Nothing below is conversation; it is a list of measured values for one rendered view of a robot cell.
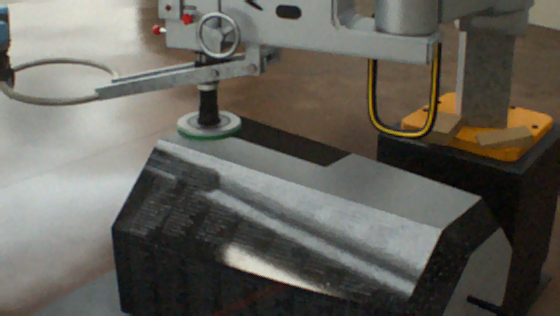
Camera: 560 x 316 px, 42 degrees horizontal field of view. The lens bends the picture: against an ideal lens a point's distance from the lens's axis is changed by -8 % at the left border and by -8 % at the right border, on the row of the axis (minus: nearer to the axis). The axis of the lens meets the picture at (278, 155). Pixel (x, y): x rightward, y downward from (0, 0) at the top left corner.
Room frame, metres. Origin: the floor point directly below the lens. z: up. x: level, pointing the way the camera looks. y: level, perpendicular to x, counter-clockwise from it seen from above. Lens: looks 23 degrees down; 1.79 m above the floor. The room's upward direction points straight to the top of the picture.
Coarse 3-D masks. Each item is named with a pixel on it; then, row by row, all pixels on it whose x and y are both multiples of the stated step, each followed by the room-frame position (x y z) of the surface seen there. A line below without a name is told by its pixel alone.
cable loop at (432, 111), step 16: (368, 64) 2.27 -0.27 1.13; (432, 64) 2.20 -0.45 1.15; (368, 80) 2.27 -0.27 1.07; (432, 80) 2.19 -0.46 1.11; (368, 96) 2.27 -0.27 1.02; (432, 96) 2.19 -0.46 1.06; (368, 112) 2.27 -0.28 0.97; (432, 112) 2.18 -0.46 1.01; (384, 128) 2.25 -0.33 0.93; (400, 128) 2.25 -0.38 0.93
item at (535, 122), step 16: (448, 96) 3.01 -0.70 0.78; (416, 112) 2.81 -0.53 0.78; (448, 112) 2.82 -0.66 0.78; (512, 112) 2.84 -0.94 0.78; (528, 112) 2.84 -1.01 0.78; (416, 128) 2.65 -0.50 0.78; (464, 128) 2.65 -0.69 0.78; (480, 128) 2.65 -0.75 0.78; (496, 128) 2.65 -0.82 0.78; (528, 128) 2.66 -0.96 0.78; (544, 128) 2.68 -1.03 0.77; (464, 144) 2.53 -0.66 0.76; (512, 160) 2.43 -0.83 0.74
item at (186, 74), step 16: (192, 64) 2.57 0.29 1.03; (224, 64) 2.40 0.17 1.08; (240, 64) 2.38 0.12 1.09; (112, 80) 2.71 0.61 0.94; (128, 80) 2.68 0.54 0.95; (144, 80) 2.52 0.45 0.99; (160, 80) 2.50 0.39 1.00; (176, 80) 2.47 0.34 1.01; (192, 80) 2.45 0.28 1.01; (208, 80) 2.42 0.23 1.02; (112, 96) 2.58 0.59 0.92
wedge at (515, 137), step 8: (512, 128) 2.55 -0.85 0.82; (520, 128) 2.54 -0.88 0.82; (480, 136) 2.54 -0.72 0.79; (488, 136) 2.52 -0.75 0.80; (496, 136) 2.51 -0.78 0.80; (504, 136) 2.50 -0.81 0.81; (512, 136) 2.49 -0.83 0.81; (520, 136) 2.47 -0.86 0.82; (528, 136) 2.46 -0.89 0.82; (480, 144) 2.47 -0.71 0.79; (488, 144) 2.46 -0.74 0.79; (496, 144) 2.46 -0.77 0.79; (504, 144) 2.46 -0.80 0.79; (512, 144) 2.46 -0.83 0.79; (520, 144) 2.46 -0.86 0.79; (528, 144) 2.46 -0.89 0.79
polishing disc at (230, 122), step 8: (224, 112) 2.58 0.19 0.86; (184, 120) 2.50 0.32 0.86; (192, 120) 2.50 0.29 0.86; (224, 120) 2.50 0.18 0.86; (232, 120) 2.50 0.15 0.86; (240, 120) 2.50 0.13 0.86; (184, 128) 2.43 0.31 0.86; (192, 128) 2.42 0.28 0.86; (200, 128) 2.42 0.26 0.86; (208, 128) 2.42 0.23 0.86; (216, 128) 2.42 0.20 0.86; (224, 128) 2.42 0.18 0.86; (232, 128) 2.43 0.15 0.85
